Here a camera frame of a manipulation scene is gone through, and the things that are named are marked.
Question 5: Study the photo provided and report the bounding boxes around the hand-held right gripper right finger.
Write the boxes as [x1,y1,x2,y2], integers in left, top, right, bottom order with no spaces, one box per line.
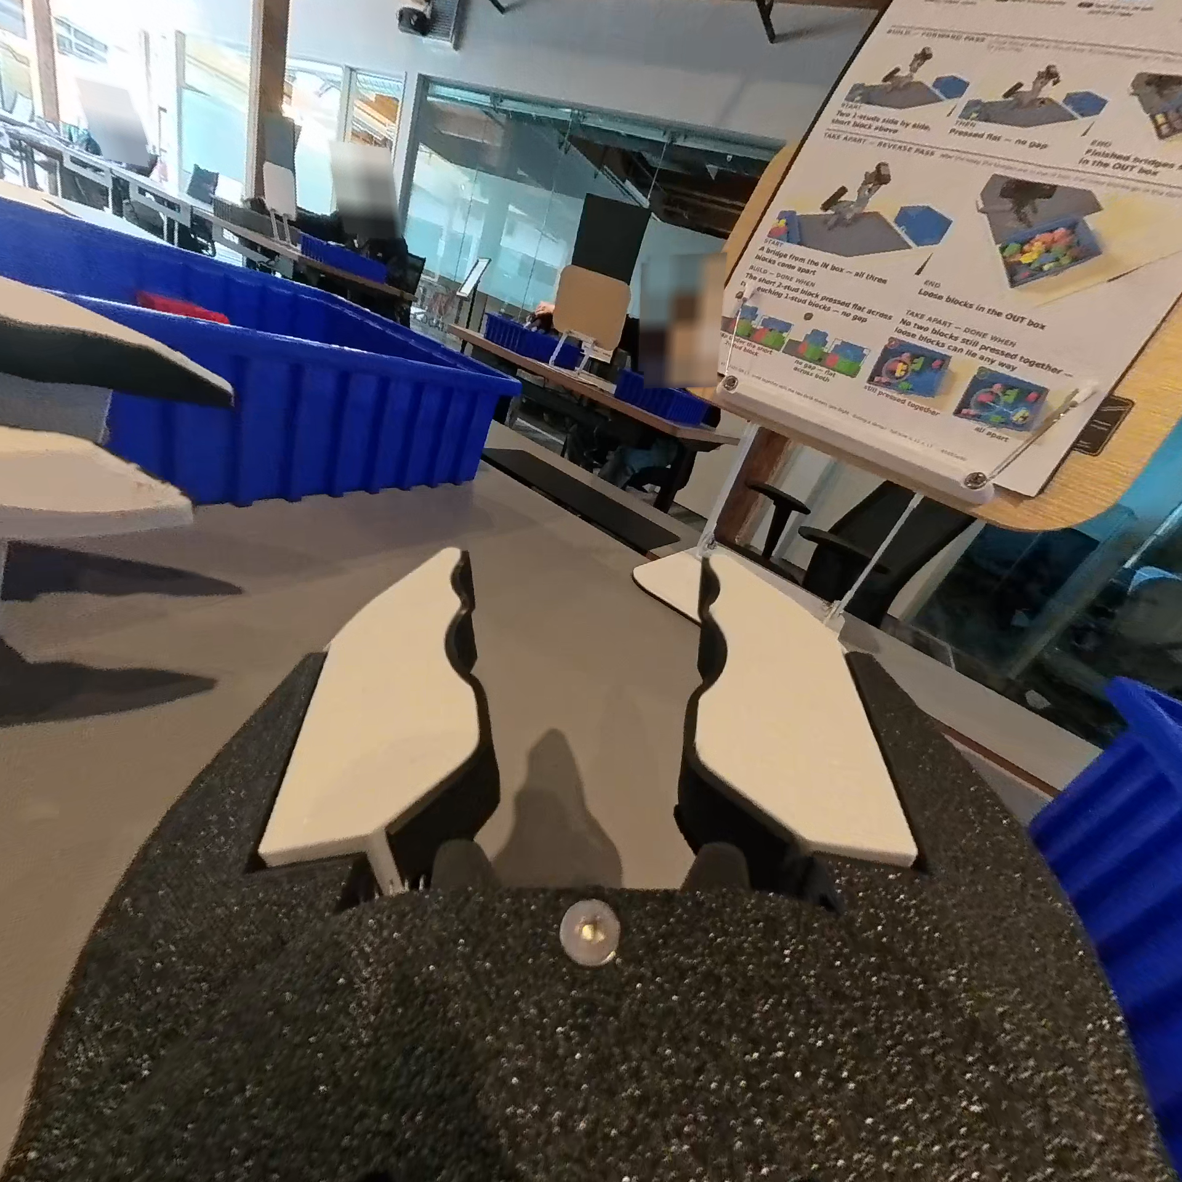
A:
[678,552,921,870]

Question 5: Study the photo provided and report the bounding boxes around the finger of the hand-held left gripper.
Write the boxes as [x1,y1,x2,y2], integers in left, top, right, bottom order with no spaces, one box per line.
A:
[0,425,197,539]
[0,276,236,446]

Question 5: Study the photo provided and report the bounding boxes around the wooden office table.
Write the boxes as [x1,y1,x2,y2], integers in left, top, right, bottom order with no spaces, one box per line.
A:
[447,324,734,518]

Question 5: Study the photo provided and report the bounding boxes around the wooden post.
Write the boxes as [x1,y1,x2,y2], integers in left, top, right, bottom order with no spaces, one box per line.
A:
[714,425,797,548]

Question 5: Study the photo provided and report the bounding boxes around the black office chair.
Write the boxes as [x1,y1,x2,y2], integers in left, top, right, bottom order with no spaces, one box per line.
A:
[748,480,980,629]

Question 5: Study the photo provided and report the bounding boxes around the red mega block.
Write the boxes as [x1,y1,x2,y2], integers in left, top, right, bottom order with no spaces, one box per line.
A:
[136,290,230,327]

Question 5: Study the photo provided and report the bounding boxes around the printed instruction sheet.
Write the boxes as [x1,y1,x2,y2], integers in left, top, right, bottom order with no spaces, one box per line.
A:
[724,0,1182,500]

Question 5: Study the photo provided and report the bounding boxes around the ceiling security camera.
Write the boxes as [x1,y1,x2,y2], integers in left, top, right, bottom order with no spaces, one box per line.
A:
[395,0,462,49]

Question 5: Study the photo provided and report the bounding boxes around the blue plastic bin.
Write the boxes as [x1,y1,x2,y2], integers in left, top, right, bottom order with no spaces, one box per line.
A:
[613,369,721,431]
[1027,674,1182,1003]
[0,197,522,508]
[484,313,568,359]

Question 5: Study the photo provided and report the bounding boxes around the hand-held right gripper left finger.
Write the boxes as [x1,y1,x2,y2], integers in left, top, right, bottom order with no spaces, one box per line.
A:
[256,546,502,895]

